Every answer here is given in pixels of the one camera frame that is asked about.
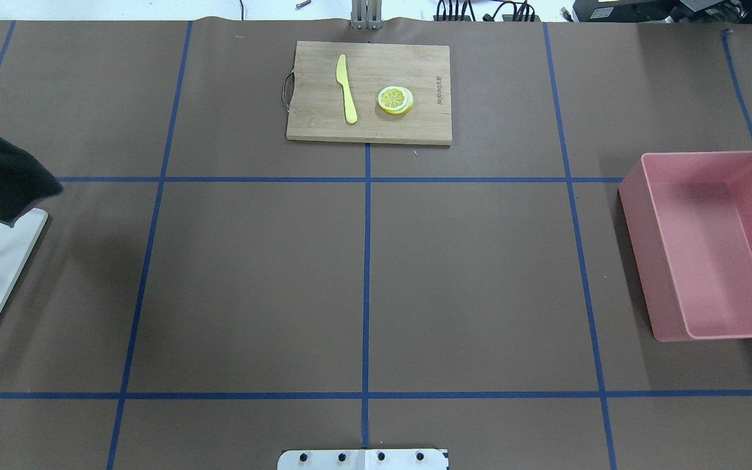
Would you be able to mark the grey aluminium post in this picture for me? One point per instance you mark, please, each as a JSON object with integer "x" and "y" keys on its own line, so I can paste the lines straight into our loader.
{"x": 366, "y": 14}

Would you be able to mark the white mounting plate with bolts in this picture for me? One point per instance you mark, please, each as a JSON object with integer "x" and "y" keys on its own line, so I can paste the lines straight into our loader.
{"x": 396, "y": 458}

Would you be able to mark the yellow plastic knife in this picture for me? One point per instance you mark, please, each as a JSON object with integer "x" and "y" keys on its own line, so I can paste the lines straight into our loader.
{"x": 342, "y": 78}

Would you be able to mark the yellow lemon slices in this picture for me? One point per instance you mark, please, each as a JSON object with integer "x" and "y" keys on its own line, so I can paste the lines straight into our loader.
{"x": 395, "y": 100}

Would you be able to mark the bamboo cutting board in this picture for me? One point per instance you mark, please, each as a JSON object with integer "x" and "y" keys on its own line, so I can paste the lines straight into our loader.
{"x": 316, "y": 111}

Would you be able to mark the black power strip with cables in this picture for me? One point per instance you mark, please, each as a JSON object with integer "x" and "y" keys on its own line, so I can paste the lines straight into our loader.
{"x": 485, "y": 12}

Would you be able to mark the black monitor equipment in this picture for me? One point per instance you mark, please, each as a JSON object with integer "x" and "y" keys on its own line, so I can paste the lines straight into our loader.
{"x": 692, "y": 12}

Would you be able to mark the pink plastic bin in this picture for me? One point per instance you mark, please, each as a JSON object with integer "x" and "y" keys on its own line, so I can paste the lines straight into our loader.
{"x": 690, "y": 224}

